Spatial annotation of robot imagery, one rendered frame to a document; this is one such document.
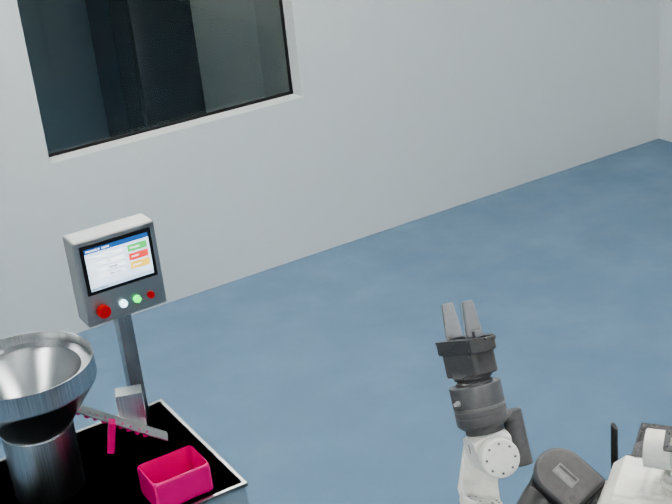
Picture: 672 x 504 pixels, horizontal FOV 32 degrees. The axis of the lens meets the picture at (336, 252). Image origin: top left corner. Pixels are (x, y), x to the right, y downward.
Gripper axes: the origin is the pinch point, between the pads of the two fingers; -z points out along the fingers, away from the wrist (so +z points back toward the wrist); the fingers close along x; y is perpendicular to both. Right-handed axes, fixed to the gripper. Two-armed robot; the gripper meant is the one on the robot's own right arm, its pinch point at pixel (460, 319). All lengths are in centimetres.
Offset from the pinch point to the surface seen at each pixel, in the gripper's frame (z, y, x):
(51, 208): -62, -72, -371
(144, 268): -22, -7, -137
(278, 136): -77, -192, -356
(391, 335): 29, -185, -286
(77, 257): -28, 11, -136
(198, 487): 36, -2, -123
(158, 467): 30, 3, -133
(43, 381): 2, 21, -154
